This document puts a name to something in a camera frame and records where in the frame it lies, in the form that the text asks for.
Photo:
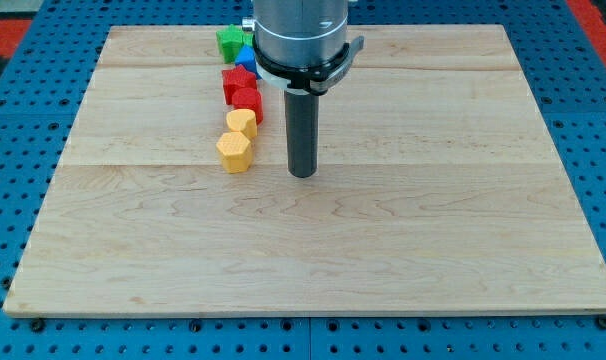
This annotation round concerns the green block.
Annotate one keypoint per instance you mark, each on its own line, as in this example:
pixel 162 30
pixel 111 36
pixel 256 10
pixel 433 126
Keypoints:
pixel 230 41

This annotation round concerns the red star block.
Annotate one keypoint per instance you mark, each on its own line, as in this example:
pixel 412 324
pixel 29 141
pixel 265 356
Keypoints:
pixel 236 78

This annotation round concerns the wooden board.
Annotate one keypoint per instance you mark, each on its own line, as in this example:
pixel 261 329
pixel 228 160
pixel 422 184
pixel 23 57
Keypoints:
pixel 438 192

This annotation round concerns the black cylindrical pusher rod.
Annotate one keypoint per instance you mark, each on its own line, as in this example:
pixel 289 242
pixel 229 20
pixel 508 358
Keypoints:
pixel 301 114

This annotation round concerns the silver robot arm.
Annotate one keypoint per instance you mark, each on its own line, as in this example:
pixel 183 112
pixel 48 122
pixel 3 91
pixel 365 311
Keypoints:
pixel 300 33

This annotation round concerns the yellow heart block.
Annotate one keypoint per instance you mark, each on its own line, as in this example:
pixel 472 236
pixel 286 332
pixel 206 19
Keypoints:
pixel 243 121

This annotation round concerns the yellow hexagon block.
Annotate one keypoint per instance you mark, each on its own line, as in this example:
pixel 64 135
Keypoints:
pixel 235 152

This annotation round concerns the blue block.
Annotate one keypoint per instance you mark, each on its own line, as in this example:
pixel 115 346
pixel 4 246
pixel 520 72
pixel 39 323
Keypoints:
pixel 246 58

